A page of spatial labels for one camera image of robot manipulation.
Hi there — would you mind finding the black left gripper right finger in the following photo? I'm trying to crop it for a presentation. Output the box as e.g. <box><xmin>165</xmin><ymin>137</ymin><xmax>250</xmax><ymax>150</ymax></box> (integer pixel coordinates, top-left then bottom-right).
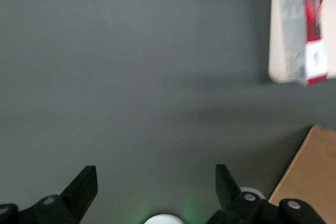
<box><xmin>215</xmin><ymin>164</ymin><xmax>327</xmax><ymax>224</ymax></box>

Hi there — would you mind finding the wooden drawer cabinet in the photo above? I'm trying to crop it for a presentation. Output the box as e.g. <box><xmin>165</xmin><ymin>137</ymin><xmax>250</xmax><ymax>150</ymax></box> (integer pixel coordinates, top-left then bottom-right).
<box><xmin>267</xmin><ymin>125</ymin><xmax>336</xmax><ymax>224</ymax></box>

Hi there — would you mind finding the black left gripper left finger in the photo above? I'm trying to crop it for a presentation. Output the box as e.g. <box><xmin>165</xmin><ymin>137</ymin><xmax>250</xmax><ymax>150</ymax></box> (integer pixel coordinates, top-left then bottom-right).
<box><xmin>0</xmin><ymin>165</ymin><xmax>99</xmax><ymax>224</ymax></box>

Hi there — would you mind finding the red cookie box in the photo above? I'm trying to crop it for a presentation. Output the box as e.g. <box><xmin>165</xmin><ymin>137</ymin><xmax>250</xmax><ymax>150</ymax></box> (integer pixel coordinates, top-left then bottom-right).
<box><xmin>277</xmin><ymin>0</ymin><xmax>330</xmax><ymax>89</ymax></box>

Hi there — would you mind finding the cream rectangular tray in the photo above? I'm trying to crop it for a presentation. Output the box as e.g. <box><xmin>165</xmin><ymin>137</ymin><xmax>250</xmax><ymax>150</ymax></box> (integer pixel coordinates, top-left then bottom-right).
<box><xmin>268</xmin><ymin>0</ymin><xmax>336</xmax><ymax>84</ymax></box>

